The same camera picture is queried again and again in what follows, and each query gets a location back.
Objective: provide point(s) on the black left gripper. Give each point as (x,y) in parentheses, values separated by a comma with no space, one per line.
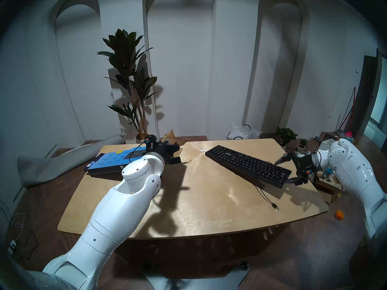
(163,152)

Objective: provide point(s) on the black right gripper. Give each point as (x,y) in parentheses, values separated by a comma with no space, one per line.
(305,168)

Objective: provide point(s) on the black computer keyboard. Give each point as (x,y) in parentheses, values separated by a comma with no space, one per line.
(248,165)

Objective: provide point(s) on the blue cardboard keyboard box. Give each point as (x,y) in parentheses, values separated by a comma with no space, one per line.
(105,165)

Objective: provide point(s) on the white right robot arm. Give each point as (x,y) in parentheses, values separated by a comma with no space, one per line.
(347,165)

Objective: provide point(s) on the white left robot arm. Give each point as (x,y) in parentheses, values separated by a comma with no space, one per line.
(121,214)

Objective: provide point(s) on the tiny green potted plant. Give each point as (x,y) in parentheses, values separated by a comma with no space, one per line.
(301,143)

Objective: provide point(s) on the white plant pot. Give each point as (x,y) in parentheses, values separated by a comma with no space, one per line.
(140,139)

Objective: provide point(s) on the small green potted plant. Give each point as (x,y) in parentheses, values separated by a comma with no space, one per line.
(287,133)

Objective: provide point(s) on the white open box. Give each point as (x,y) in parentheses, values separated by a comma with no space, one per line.
(325,146)

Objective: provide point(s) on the flat brown cardboard box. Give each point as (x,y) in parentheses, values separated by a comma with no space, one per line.
(328,192)

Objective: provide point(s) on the clear plastic bag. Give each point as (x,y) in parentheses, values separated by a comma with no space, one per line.
(246,132)

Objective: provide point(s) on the orange ball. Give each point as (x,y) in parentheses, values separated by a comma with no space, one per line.
(339,215)

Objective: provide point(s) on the dark brown door leaf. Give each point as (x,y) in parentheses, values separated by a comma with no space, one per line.
(364,96)

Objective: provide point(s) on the black base knob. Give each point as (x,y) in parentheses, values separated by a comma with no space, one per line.
(244,265)

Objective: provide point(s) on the tall dark green houseplant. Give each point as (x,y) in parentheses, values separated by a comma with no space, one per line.
(125,47)

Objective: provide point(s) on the grey floor cushion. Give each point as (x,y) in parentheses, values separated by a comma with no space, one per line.
(45,170)

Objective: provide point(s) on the white power adapter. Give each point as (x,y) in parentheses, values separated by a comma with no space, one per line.
(12,246)

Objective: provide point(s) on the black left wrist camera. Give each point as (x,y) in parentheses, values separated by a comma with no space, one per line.
(151,139)

